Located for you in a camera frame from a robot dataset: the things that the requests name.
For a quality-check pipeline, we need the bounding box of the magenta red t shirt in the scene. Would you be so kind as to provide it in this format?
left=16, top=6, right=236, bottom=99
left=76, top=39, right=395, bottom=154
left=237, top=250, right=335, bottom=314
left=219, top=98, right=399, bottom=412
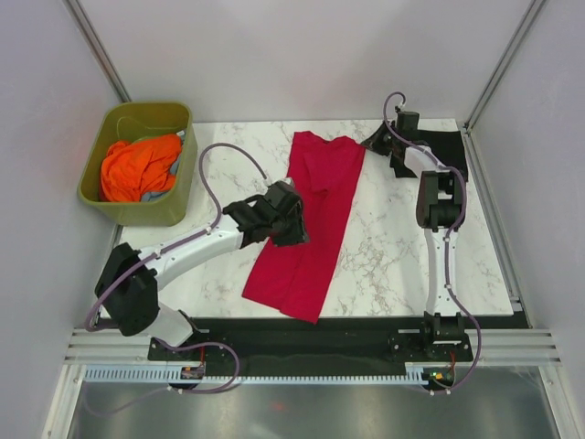
left=242, top=132, right=366, bottom=324

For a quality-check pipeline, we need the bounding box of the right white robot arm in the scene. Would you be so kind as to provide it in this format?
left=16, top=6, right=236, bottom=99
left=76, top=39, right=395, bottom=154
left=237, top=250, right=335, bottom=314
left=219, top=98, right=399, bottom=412
left=362, top=109, right=467, bottom=360

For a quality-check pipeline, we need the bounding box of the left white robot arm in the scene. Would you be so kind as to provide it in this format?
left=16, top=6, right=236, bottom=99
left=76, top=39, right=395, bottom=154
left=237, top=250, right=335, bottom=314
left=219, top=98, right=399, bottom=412
left=95, top=177, right=309, bottom=359

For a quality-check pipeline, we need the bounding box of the folded black t shirt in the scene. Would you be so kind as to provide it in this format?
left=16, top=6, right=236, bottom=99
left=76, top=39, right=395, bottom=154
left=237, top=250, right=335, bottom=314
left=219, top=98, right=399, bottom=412
left=400, top=130, right=469, bottom=182

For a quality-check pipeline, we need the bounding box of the orange t shirt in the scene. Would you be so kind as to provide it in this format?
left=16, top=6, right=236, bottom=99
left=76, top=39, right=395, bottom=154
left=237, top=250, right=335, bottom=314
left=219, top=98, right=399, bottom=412
left=99, top=134, right=183, bottom=203

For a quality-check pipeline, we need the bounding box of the olive green plastic bin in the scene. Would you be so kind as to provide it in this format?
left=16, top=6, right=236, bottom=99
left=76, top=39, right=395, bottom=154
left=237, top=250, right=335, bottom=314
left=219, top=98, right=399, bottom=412
left=78, top=102, right=197, bottom=227

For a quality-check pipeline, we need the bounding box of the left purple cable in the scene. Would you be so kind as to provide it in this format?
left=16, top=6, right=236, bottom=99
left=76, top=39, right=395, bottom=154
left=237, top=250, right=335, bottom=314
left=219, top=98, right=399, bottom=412
left=84, top=143, right=271, bottom=394

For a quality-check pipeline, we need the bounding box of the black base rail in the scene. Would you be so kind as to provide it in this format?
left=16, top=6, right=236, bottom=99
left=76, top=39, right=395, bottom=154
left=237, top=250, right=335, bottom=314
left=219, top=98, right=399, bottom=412
left=147, top=312, right=529, bottom=375

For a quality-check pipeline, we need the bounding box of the right aluminium frame post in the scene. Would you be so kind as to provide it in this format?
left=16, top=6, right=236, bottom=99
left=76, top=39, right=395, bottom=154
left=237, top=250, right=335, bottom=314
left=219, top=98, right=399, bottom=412
left=463, top=0, right=548, bottom=132

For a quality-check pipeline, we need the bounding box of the aluminium frame post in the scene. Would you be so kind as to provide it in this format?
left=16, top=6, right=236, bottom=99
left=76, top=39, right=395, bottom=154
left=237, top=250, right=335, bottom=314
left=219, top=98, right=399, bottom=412
left=463, top=0, right=548, bottom=132
left=63, top=0, right=132, bottom=102

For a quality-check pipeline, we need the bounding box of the white slotted cable duct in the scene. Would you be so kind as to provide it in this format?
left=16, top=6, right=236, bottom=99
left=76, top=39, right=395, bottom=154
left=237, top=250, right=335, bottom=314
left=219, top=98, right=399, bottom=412
left=84, top=364, right=454, bottom=387

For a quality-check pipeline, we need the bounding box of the left aluminium frame post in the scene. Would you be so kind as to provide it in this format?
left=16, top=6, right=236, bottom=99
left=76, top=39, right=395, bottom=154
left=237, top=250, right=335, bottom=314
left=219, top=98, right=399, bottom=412
left=63, top=0, right=132, bottom=102

